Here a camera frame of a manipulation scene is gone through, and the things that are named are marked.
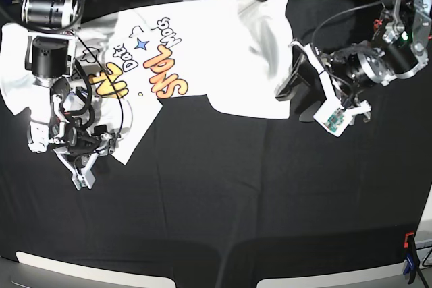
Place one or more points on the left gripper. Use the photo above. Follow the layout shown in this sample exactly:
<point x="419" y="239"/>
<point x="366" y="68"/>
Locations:
<point x="353" y="69"/>

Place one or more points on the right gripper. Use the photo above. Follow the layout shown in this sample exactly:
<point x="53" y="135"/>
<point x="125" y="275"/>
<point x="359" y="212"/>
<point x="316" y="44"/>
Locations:
<point x="55" y="126"/>

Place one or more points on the white printed t-shirt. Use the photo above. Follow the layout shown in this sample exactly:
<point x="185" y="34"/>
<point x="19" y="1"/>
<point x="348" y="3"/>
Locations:
<point x="235" y="52"/>

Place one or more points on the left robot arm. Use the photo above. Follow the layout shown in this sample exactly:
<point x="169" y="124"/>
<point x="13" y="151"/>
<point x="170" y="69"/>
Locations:
<point x="397" y="50"/>

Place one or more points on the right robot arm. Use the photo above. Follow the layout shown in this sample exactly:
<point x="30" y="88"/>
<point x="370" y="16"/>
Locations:
<point x="53" y="27"/>

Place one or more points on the black table cloth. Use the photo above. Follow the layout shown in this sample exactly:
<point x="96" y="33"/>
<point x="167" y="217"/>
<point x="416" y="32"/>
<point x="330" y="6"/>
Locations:
<point x="213" y="200"/>

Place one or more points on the orange blue clamp bottom right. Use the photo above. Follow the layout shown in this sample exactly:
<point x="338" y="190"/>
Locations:
<point x="411" y="258"/>

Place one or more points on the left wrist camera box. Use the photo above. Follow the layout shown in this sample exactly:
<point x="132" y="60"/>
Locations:
<point x="333" y="117"/>

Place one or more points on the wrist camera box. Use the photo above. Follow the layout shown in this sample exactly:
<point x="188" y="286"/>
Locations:
<point x="83" y="178"/>
<point x="333" y="117"/>

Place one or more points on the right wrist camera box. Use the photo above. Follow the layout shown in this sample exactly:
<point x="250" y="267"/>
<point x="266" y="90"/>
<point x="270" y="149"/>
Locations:
<point x="83" y="178"/>

